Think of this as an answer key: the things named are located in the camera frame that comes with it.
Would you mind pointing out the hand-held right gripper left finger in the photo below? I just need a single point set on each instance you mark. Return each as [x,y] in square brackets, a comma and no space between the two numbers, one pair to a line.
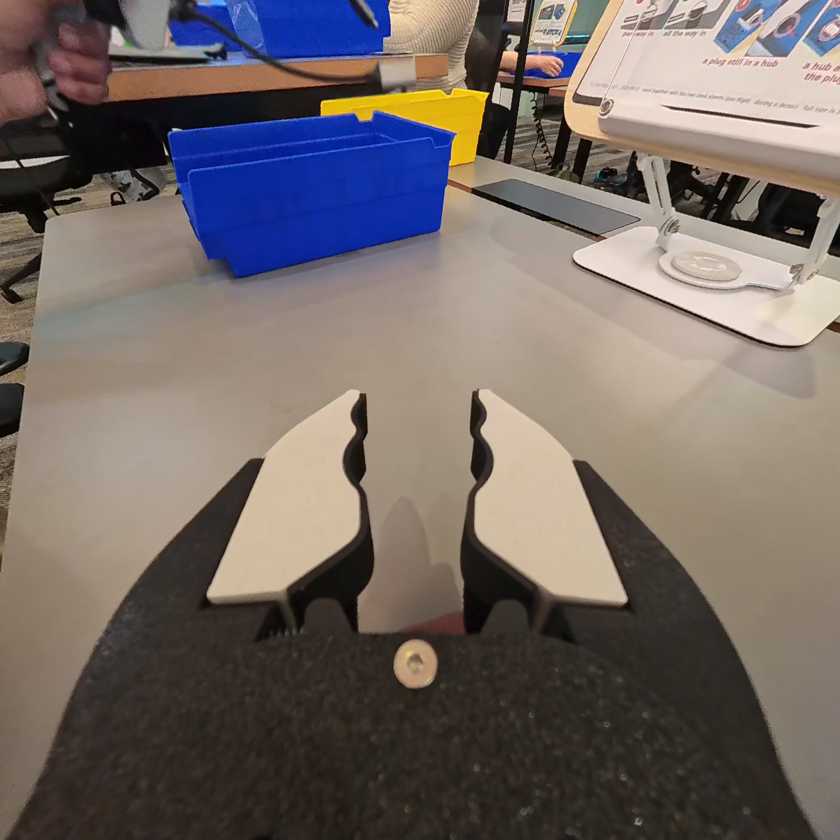
[295,518]

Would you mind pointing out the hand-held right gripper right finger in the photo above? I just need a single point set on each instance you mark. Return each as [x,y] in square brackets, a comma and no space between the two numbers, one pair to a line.
[538,518]

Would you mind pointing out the person's left hand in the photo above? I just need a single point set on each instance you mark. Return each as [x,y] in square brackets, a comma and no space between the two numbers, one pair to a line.
[65,59]

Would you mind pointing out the dark flat tablet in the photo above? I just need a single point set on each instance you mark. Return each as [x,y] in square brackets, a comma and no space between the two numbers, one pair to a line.
[164,58]

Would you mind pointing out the black office chair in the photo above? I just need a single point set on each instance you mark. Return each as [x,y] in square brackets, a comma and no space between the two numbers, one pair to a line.
[39,177]

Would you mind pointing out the black desk panel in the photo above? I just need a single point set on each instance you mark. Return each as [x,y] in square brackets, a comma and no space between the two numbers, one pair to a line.
[558,207]

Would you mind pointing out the yellow plastic bin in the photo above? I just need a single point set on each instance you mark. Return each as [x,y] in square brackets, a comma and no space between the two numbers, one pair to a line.
[459,124]

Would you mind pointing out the black sign stand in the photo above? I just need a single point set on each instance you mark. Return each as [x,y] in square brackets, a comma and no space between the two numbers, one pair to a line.
[518,98]

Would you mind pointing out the small blue plastic bin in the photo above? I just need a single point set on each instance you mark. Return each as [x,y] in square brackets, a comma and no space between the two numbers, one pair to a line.
[571,62]

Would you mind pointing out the printed instruction sheet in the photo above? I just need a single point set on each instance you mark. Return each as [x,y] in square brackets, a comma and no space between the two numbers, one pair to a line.
[689,85]

